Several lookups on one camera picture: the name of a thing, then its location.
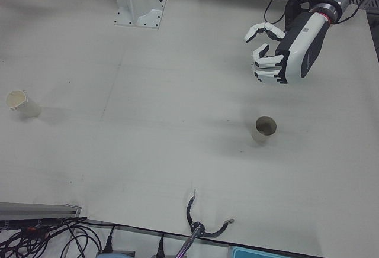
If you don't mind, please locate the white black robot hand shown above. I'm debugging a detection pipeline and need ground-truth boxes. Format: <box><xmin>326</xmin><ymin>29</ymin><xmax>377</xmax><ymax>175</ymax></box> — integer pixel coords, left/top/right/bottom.
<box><xmin>243</xmin><ymin>12</ymin><xmax>331</xmax><ymax>85</ymax></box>

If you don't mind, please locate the smooth paper cup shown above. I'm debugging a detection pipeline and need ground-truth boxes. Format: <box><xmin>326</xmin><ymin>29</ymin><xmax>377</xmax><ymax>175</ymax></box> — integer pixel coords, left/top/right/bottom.
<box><xmin>251</xmin><ymin>115</ymin><xmax>278</xmax><ymax>147</ymax></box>

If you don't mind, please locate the black claw grabber tool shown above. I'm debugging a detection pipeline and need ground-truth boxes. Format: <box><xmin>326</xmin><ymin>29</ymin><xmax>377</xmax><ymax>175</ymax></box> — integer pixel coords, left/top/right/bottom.
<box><xmin>176</xmin><ymin>189</ymin><xmax>235</xmax><ymax>258</ymax></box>

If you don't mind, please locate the light blue plastic box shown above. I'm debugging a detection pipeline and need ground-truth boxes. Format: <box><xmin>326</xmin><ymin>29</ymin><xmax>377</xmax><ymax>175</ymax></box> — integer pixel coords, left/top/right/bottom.
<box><xmin>229</xmin><ymin>246</ymin><xmax>323</xmax><ymax>258</ymax></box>

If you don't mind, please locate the black power plug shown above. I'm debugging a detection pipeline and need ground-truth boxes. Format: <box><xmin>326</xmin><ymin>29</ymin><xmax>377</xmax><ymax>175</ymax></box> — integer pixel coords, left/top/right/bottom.
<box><xmin>156</xmin><ymin>233</ymin><xmax>166</xmax><ymax>256</ymax></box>
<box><xmin>103</xmin><ymin>225</ymin><xmax>117</xmax><ymax>253</ymax></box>

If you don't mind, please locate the crumpled rim paper cup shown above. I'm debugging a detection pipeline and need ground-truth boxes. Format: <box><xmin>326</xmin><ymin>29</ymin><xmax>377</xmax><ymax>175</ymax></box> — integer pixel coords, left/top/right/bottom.
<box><xmin>5</xmin><ymin>89</ymin><xmax>41</xmax><ymax>120</ymax></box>

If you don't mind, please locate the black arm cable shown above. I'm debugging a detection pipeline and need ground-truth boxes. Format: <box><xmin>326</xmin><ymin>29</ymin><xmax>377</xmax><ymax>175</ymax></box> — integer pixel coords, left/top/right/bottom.
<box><xmin>264</xmin><ymin>0</ymin><xmax>361</xmax><ymax>24</ymax></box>

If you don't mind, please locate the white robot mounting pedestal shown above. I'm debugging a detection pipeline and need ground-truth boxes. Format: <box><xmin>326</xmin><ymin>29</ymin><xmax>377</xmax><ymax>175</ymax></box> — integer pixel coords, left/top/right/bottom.
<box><xmin>114</xmin><ymin>0</ymin><xmax>168</xmax><ymax>30</ymax></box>

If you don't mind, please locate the grey aluminium rail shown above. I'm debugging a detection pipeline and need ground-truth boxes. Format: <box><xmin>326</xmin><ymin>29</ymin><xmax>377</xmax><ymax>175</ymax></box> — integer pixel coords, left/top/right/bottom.
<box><xmin>0</xmin><ymin>201</ymin><xmax>82</xmax><ymax>220</ymax></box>

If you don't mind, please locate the black cable bundle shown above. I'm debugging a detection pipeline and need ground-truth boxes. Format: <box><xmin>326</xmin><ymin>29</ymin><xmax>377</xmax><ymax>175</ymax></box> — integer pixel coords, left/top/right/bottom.
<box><xmin>0</xmin><ymin>216</ymin><xmax>103</xmax><ymax>258</ymax></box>

